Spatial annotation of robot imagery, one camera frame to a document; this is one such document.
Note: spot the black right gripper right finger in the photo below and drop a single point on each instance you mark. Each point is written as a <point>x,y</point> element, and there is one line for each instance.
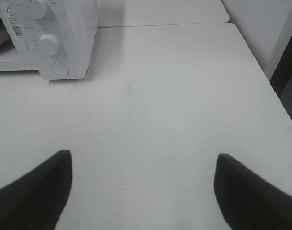
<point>247,201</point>

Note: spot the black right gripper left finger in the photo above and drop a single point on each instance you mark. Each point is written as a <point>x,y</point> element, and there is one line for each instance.
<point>36,200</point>

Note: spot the round white door button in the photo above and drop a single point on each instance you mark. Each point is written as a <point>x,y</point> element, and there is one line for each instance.
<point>60,68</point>

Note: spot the lower white timer knob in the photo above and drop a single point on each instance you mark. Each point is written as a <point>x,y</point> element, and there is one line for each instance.
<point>49,44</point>

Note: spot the white microwave oven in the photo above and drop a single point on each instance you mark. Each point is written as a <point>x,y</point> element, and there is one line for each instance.
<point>73,22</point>

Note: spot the upper white power knob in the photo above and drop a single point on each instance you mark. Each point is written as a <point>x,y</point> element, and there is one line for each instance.
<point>35,9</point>

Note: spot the white warning label sticker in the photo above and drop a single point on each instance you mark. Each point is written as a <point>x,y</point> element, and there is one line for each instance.
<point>15,30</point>

